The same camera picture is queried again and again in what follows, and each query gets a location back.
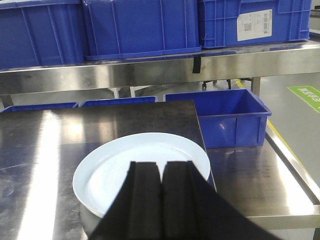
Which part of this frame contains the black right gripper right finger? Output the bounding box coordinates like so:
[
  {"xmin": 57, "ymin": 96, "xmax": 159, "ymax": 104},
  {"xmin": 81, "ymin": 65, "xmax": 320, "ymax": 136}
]
[{"xmin": 162, "ymin": 161, "xmax": 277, "ymax": 240}]

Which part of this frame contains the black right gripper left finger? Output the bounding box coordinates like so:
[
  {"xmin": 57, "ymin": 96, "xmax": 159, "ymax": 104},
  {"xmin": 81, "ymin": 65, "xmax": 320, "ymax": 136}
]
[{"xmin": 89, "ymin": 162, "xmax": 162, "ymax": 240}]

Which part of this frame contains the white plate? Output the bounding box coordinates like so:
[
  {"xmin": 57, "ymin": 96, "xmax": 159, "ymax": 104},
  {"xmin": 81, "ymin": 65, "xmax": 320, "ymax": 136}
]
[{"xmin": 72, "ymin": 132, "xmax": 211, "ymax": 218}]

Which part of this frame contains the stainless steel lower side shelf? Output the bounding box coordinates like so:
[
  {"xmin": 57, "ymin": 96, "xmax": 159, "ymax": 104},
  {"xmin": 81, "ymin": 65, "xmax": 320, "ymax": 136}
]
[{"xmin": 207, "ymin": 125, "xmax": 320, "ymax": 230}]

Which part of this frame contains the stainless steel shelf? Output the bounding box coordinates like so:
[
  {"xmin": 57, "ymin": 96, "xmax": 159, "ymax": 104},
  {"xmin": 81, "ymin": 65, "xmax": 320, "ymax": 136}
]
[
  {"xmin": 207, "ymin": 125, "xmax": 320, "ymax": 230},
  {"xmin": 0, "ymin": 40, "xmax": 320, "ymax": 96}
]

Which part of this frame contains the stainless steel upper shelf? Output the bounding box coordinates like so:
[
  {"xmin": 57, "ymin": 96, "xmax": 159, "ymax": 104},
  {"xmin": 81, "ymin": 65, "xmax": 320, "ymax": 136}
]
[{"xmin": 0, "ymin": 40, "xmax": 320, "ymax": 96}]

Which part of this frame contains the blue bin lower right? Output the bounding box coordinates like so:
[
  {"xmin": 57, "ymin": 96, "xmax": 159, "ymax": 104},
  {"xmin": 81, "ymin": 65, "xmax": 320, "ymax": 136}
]
[{"xmin": 163, "ymin": 88, "xmax": 272, "ymax": 149}]

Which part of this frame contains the blue bin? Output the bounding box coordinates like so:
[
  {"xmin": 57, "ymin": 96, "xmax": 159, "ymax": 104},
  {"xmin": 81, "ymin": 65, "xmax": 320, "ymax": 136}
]
[
  {"xmin": 79, "ymin": 96, "xmax": 158, "ymax": 108},
  {"xmin": 1, "ymin": 102, "xmax": 79, "ymax": 113},
  {"xmin": 163, "ymin": 88, "xmax": 272, "ymax": 149}
]

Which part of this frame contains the blue bin lower middle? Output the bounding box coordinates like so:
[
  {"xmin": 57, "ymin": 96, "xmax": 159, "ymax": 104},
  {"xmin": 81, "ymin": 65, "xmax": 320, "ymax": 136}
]
[{"xmin": 79, "ymin": 96, "xmax": 158, "ymax": 108}]

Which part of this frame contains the blue bin lower left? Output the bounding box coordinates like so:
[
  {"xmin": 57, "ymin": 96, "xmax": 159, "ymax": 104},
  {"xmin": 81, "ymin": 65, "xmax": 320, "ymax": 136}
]
[{"xmin": 1, "ymin": 102, "xmax": 79, "ymax": 113}]

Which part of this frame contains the black tape strip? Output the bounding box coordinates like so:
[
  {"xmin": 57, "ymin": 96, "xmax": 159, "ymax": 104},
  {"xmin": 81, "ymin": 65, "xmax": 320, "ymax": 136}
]
[{"xmin": 192, "ymin": 56, "xmax": 202, "ymax": 74}]

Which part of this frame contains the blue crate upper middle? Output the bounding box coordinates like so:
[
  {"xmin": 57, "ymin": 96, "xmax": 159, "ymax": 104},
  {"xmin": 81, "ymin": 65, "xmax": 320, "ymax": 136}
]
[{"xmin": 82, "ymin": 0, "xmax": 202, "ymax": 61}]

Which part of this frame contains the blue crate with label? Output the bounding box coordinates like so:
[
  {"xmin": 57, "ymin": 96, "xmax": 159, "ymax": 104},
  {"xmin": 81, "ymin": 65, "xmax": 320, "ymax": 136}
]
[{"xmin": 197, "ymin": 0, "xmax": 312, "ymax": 49}]

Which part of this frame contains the blue crate upper left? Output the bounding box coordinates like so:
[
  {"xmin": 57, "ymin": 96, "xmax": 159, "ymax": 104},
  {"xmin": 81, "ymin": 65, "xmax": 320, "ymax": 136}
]
[{"xmin": 0, "ymin": 0, "xmax": 88, "ymax": 70}]

